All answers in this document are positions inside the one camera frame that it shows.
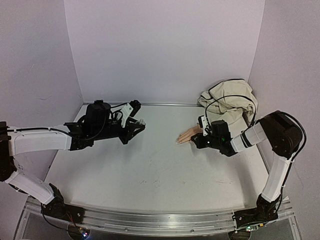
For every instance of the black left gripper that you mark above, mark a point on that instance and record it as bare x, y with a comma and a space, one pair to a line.
131, 127

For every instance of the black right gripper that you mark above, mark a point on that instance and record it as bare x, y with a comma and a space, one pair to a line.
198, 142

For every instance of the clear nail polish bottle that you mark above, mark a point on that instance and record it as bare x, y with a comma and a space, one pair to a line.
141, 122

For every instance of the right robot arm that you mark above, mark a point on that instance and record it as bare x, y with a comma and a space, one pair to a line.
286, 137

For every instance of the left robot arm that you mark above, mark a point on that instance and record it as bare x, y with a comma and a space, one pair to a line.
15, 141

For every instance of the mannequin hand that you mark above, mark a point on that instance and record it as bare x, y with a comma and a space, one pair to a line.
186, 136

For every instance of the beige jacket cloth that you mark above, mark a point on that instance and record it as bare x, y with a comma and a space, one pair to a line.
229, 100

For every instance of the small circuit board right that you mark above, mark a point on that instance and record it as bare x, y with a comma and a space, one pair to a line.
254, 227

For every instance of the small circuit board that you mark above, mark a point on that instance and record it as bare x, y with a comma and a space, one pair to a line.
254, 227
84, 232

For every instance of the small circuit board left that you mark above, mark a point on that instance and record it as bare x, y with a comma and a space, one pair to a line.
84, 232

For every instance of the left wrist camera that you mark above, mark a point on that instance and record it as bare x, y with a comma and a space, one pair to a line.
129, 110

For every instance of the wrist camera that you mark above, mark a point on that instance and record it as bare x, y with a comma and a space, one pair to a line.
129, 110
206, 127

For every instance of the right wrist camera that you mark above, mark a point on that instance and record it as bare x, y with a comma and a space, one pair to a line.
206, 127

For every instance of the aluminium table edge rail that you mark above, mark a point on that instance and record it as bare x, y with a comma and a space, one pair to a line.
162, 104

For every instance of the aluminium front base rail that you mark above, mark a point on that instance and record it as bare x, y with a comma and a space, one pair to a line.
150, 224

